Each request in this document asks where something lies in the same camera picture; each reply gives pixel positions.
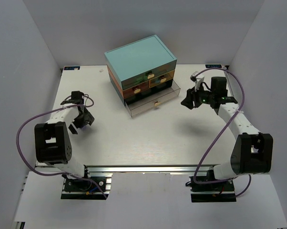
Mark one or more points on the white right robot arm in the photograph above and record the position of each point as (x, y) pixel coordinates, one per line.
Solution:
(252, 152)

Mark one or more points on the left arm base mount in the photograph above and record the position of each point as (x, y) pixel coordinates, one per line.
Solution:
(74, 189)

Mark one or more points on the transparent wide bottom drawer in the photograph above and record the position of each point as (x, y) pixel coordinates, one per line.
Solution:
(152, 101)

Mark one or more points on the right blue label sticker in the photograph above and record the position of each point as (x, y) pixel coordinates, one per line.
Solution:
(213, 66)

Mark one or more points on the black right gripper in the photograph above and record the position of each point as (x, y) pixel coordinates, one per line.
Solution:
(194, 98)

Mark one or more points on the left blue label sticker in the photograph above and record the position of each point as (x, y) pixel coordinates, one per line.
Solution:
(71, 68)

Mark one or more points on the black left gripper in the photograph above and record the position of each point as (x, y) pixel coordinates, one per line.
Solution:
(85, 118)

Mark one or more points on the teal drawer cabinet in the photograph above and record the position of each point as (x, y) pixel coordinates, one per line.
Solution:
(140, 69)

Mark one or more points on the aluminium table rail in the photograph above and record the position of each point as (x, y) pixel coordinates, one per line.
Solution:
(141, 169)
(232, 84)

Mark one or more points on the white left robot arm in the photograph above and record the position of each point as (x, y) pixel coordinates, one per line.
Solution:
(52, 142)

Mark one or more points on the aluminium table right rail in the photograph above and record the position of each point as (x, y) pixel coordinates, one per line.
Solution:
(232, 84)

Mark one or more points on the aluminium table front rail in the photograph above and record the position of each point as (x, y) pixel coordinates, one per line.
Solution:
(141, 169)

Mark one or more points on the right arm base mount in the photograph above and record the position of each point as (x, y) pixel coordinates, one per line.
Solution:
(211, 193)

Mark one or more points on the blue label sticker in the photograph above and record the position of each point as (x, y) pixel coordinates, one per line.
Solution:
(213, 66)
(71, 68)

